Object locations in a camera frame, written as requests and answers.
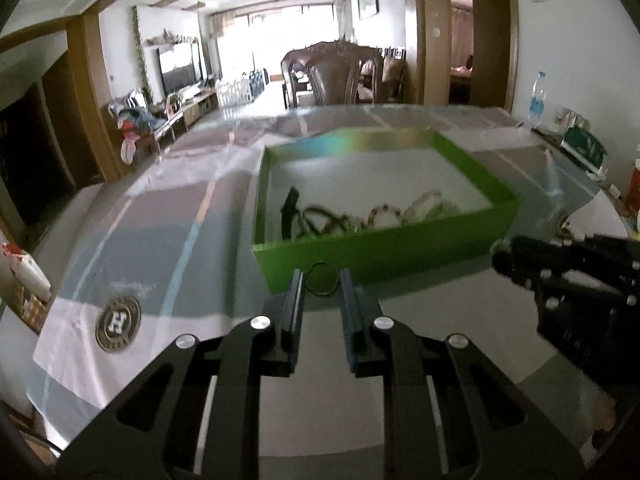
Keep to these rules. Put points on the red white packet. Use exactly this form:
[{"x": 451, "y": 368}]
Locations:
[{"x": 27, "y": 272}]

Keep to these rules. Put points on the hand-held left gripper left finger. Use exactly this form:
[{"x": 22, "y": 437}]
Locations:
[{"x": 299, "y": 300}]

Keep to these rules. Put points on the green tissue packet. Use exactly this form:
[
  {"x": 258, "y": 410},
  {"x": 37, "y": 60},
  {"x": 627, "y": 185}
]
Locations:
[{"x": 582, "y": 147}]

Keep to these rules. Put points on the white paper sheet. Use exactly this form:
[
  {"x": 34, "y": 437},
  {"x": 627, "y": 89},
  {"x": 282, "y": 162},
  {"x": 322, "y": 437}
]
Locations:
[{"x": 597, "y": 217}]

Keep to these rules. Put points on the television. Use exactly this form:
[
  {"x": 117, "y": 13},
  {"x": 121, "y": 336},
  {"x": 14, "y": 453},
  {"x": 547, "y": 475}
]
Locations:
[{"x": 177, "y": 67}]

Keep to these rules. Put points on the clear water bottle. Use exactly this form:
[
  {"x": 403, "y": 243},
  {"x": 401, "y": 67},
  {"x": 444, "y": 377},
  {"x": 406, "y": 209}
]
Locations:
[{"x": 537, "y": 105}]

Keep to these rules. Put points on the dark wooden chair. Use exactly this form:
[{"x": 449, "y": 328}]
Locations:
[
  {"x": 332, "y": 75},
  {"x": 394, "y": 75}
]

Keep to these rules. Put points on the hanging vine plant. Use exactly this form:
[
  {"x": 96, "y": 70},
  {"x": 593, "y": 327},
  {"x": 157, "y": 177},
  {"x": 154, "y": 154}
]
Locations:
[{"x": 141, "y": 50}]

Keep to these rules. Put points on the grey pink printed tablecloth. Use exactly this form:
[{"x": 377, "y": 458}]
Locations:
[{"x": 150, "y": 240}]

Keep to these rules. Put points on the wooden television cabinet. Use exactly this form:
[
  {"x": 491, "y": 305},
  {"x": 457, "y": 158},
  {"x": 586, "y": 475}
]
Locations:
[{"x": 192, "y": 110}]

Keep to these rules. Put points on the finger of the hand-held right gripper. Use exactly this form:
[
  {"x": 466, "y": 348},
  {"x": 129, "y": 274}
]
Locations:
[{"x": 560, "y": 260}]

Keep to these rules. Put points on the pile of colourful clothes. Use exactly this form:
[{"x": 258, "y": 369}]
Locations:
[{"x": 135, "y": 122}]

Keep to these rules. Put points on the thin metal bangle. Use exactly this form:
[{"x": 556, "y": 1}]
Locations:
[{"x": 322, "y": 263}]

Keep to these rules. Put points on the green cardboard box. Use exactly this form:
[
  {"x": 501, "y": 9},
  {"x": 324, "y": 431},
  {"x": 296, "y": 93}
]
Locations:
[{"x": 400, "y": 255}]

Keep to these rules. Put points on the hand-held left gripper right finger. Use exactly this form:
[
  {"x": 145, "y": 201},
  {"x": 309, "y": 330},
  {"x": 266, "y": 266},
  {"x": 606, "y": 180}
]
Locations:
[{"x": 346, "y": 305}]

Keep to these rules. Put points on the black hair clip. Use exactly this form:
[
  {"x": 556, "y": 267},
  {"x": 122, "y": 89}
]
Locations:
[{"x": 289, "y": 210}]

